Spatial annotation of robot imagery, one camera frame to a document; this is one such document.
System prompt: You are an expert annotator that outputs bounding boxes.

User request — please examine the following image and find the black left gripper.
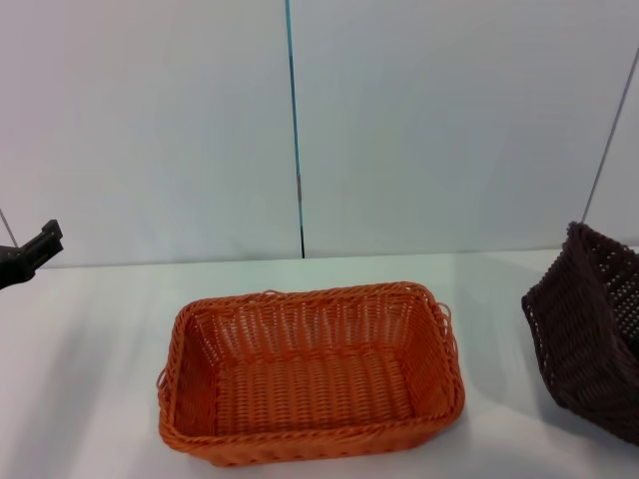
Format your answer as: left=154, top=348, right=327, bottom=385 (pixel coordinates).
left=0, top=219, right=64, bottom=290

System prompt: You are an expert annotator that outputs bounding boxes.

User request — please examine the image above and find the orange woven plastic basket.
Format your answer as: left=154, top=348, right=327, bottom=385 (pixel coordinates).
left=157, top=280, right=466, bottom=468

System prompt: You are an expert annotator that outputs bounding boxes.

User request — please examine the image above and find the dark brown woven plastic basket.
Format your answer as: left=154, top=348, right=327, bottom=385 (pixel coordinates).
left=520, top=221, right=639, bottom=447

